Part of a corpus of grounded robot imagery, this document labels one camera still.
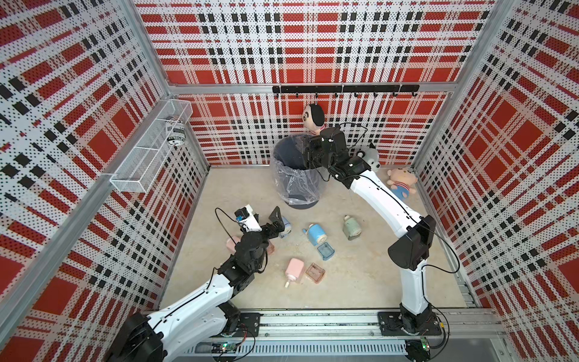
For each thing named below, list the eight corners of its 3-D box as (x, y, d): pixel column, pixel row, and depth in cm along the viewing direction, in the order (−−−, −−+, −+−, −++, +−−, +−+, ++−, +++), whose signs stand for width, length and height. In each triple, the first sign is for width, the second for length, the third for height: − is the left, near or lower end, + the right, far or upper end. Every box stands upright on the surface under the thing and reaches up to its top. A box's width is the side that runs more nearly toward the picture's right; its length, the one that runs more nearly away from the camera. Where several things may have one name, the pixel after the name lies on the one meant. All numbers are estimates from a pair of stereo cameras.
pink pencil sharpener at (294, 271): (286, 287, 83) (284, 282, 78) (287, 264, 88) (285, 258, 83) (304, 287, 83) (304, 282, 78) (304, 264, 88) (304, 258, 83)
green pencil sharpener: (348, 241, 94) (350, 234, 89) (340, 223, 99) (342, 216, 94) (359, 238, 95) (361, 231, 90) (350, 221, 100) (353, 213, 95)
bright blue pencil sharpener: (315, 249, 92) (316, 242, 87) (305, 234, 96) (305, 227, 92) (327, 241, 94) (328, 235, 89) (316, 227, 98) (316, 220, 94)
